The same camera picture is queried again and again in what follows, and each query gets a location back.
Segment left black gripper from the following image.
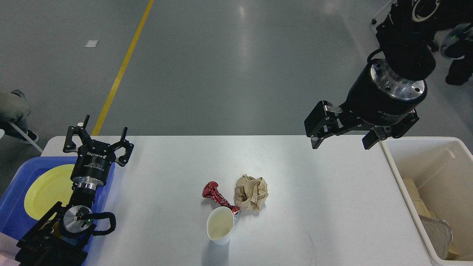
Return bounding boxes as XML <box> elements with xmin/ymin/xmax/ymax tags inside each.
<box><xmin>62</xmin><ymin>115</ymin><xmax>134</xmax><ymax>191</ymax></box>

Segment white plastic bin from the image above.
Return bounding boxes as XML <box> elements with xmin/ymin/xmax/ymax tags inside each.
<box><xmin>380</xmin><ymin>137</ymin><xmax>473</xmax><ymax>266</ymax></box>

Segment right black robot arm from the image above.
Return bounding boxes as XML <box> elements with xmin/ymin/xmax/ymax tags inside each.
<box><xmin>304</xmin><ymin>0</ymin><xmax>472</xmax><ymax>150</ymax></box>

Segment yellow plastic plate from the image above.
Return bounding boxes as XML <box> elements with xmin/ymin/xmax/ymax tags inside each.
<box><xmin>24</xmin><ymin>164</ymin><xmax>74</xmax><ymax>220</ymax></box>

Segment person leg in jeans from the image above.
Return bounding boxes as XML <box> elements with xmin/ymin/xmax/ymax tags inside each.
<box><xmin>0</xmin><ymin>89</ymin><xmax>31</xmax><ymax>138</ymax></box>

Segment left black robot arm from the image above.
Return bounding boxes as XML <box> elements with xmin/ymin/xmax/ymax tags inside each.
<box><xmin>15</xmin><ymin>115</ymin><xmax>134</xmax><ymax>266</ymax></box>

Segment black white sneaker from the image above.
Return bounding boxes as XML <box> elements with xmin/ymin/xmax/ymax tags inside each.
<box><xmin>20</xmin><ymin>130</ymin><xmax>39</xmax><ymax>144</ymax></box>

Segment brown paper ball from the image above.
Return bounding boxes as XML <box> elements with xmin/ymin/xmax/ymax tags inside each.
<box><xmin>234</xmin><ymin>174</ymin><xmax>269</xmax><ymax>211</ymax></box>

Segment white paper cup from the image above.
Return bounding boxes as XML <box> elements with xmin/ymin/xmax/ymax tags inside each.
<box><xmin>206</xmin><ymin>207</ymin><xmax>235</xmax><ymax>246</ymax></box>

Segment red foil wrapper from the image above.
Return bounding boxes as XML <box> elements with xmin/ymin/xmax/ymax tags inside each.
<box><xmin>202</xmin><ymin>181</ymin><xmax>241</xmax><ymax>216</ymax></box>

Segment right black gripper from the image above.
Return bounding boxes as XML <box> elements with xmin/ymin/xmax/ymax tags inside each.
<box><xmin>304</xmin><ymin>59</ymin><xmax>428</xmax><ymax>150</ymax></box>

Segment aluminium foil tray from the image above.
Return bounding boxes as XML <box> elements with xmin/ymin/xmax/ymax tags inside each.
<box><xmin>419</xmin><ymin>215</ymin><xmax>453</xmax><ymax>260</ymax></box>

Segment large brown paper bag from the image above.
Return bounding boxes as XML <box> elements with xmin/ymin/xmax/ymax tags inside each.
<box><xmin>402</xmin><ymin>178</ymin><xmax>434</xmax><ymax>218</ymax></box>

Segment office chair with castors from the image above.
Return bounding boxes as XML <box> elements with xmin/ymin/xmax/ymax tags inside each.
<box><xmin>371</xmin><ymin>2</ymin><xmax>390</xmax><ymax>25</ymax></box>

